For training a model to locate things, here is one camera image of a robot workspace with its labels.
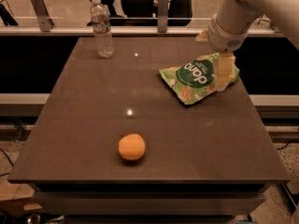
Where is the brown table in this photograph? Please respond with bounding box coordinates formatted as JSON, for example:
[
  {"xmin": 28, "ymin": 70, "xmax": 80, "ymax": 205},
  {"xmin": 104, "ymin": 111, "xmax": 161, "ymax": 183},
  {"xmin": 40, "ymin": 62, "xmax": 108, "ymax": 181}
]
[{"xmin": 8, "ymin": 37, "xmax": 288, "ymax": 216}]

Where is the metal railing bracket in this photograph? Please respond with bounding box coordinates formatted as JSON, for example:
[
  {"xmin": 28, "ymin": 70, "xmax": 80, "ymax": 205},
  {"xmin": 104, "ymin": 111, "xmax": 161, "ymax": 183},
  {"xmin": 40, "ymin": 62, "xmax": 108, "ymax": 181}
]
[
  {"xmin": 30, "ymin": 0, "xmax": 54, "ymax": 32},
  {"xmin": 158, "ymin": 0, "xmax": 168, "ymax": 33}
]

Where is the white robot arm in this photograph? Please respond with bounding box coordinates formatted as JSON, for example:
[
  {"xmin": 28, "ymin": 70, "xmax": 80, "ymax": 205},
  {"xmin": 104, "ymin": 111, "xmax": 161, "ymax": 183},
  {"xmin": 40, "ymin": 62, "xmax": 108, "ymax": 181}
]
[{"xmin": 199, "ymin": 0, "xmax": 299, "ymax": 94}]

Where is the orange fruit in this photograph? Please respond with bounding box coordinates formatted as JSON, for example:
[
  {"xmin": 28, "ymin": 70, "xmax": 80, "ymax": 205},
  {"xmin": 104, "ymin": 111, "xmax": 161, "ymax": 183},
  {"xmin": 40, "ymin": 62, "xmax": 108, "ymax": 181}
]
[{"xmin": 118, "ymin": 133, "xmax": 146, "ymax": 161}]

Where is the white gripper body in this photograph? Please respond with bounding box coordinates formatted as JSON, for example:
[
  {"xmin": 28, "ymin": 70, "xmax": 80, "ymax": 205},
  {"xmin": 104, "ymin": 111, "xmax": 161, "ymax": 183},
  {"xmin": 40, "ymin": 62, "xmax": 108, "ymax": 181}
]
[{"xmin": 207, "ymin": 15, "xmax": 248, "ymax": 53}]

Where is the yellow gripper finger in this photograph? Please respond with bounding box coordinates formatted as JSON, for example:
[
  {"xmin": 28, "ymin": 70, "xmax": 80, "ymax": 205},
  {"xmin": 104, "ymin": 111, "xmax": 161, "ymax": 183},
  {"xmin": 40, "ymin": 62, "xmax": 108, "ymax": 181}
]
[
  {"xmin": 195, "ymin": 29, "xmax": 207, "ymax": 42},
  {"xmin": 216, "ymin": 52, "xmax": 235, "ymax": 91}
]

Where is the left metal railing bracket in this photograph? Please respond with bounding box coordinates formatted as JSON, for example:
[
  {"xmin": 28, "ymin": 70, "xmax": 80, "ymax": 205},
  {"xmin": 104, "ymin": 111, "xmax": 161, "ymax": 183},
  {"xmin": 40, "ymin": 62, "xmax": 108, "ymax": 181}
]
[{"xmin": 30, "ymin": 0, "xmax": 54, "ymax": 32}]

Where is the middle metal railing bracket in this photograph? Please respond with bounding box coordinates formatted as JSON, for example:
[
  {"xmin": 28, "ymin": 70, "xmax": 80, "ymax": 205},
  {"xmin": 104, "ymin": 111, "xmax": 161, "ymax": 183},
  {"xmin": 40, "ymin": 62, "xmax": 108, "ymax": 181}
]
[{"xmin": 158, "ymin": 0, "xmax": 168, "ymax": 33}]

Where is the black office chair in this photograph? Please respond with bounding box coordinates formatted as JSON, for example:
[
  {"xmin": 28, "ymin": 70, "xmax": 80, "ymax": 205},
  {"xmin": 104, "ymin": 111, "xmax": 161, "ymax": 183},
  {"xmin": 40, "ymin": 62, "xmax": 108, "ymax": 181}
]
[{"xmin": 101, "ymin": 0, "xmax": 192, "ymax": 26}]

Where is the clear plastic water bottle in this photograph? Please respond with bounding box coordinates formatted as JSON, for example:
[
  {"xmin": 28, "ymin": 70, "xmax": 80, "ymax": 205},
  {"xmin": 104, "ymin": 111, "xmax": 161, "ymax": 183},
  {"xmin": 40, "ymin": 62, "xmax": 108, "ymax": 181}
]
[{"xmin": 90, "ymin": 0, "xmax": 114, "ymax": 58}]

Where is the green rice chip bag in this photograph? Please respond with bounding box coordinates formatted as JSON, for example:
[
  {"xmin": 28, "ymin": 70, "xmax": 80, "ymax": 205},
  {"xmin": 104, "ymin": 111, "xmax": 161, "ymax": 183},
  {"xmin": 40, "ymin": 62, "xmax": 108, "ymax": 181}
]
[{"xmin": 159, "ymin": 53, "xmax": 239, "ymax": 105}]

